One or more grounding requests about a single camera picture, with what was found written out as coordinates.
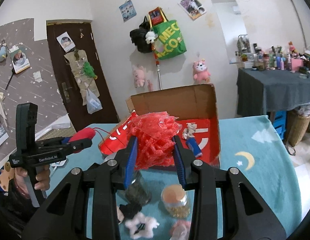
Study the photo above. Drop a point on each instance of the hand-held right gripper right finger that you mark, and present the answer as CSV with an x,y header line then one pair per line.
x,y
178,162

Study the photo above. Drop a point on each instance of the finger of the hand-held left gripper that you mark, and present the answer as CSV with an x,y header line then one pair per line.
x,y
79,145
65,140

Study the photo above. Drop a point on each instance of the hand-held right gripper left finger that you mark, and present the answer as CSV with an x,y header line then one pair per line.
x,y
131,160

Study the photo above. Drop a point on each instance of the red knitted pouch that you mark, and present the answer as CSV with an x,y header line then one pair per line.
x,y
83,133

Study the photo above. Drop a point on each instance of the black scrunchie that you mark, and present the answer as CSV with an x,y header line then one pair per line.
x,y
130,210

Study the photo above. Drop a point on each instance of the red cardboard shoe box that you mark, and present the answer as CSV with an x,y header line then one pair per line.
x,y
170,102

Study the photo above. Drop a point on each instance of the white fluffy star clip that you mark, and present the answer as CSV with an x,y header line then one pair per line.
x,y
147,226

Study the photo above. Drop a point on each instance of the person's left forearm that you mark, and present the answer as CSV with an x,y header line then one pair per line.
x,y
9,212

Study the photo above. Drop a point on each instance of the person's left hand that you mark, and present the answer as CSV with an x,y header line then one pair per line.
x,y
21,180

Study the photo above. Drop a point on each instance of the white foam board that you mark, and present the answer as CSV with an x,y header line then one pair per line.
x,y
57,126

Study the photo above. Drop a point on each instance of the glass jar with dark contents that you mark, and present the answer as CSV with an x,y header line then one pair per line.
x,y
138,190

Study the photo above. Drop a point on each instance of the glass jar with cork lid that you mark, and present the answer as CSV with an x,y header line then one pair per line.
x,y
175,200

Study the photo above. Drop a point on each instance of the cream ribbon bow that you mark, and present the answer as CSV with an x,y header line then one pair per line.
x,y
0,102

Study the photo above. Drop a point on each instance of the clear plastic bag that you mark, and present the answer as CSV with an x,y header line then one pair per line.
x,y
93,103

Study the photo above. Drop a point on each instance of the beige hanging door organizer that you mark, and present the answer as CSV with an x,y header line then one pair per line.
x,y
79,85

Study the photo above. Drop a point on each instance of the dark brown door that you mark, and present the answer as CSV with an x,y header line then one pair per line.
x,y
104,92

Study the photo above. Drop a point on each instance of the pink fluffy ball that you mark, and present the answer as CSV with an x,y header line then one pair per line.
x,y
181,228

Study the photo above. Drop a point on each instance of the teal star blanket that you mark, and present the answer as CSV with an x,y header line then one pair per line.
x,y
245,192

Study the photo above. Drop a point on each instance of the green plush toy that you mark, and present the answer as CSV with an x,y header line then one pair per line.
x,y
88,70

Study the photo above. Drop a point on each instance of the pink bunny plush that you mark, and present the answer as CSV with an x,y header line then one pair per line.
x,y
138,76

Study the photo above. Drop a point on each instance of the blue penguin plush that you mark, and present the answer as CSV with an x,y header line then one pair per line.
x,y
2,53

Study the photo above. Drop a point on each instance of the pink hamster plush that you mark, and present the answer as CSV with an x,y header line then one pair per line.
x,y
201,70

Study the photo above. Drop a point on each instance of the photo on door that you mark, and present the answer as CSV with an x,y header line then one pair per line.
x,y
65,42

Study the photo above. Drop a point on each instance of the blue crate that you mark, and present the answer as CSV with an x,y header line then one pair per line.
x,y
280,123

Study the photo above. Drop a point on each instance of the table with grey cloth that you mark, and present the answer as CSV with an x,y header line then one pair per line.
x,y
277,90

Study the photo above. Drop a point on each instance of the green tote bag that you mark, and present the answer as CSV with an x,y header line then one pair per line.
x,y
171,40

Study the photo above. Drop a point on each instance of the black bag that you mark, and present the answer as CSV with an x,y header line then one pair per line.
x,y
140,37

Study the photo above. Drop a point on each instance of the white panda plush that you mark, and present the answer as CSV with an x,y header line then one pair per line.
x,y
150,37

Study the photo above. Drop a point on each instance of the wicker basket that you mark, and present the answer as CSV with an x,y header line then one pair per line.
x,y
298,127

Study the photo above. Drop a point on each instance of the row of cosmetic bottles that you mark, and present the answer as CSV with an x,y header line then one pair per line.
x,y
275,57

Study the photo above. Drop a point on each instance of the wall mirror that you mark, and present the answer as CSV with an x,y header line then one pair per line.
x,y
230,30

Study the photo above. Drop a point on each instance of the blue wall poster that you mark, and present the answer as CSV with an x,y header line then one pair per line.
x,y
128,11

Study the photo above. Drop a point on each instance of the red photo frame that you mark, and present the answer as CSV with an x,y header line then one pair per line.
x,y
155,17

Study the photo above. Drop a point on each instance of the photo wall poster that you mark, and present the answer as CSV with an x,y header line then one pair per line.
x,y
192,6

